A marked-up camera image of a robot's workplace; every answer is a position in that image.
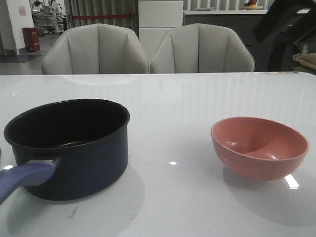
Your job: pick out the dark blue saucepan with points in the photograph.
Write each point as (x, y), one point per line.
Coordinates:
(67, 150)

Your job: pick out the pink bowl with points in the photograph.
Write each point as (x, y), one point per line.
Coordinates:
(258, 148)

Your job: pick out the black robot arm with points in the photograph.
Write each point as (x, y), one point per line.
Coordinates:
(289, 23)

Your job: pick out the right grey upholstered chair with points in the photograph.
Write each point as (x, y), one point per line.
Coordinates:
(201, 48)

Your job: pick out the grey upholstered chair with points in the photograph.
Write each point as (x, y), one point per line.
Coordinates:
(96, 49)
(201, 48)

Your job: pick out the left grey upholstered chair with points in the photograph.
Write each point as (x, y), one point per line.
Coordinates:
(96, 49)

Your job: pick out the white refrigerator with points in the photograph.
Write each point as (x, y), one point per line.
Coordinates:
(155, 18)

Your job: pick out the red belt stanchion barrier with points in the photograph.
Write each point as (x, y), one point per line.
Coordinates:
(103, 17)

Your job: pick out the grey kitchen counter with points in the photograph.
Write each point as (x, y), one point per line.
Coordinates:
(242, 22)

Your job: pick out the grey curtain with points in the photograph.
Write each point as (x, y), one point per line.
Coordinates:
(102, 7)

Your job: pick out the fruit plate on counter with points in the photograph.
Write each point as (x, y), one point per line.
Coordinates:
(252, 5)

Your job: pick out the red bin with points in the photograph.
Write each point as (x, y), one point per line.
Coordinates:
(30, 35)

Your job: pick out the beige cushion at right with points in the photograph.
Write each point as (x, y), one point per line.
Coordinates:
(305, 63)

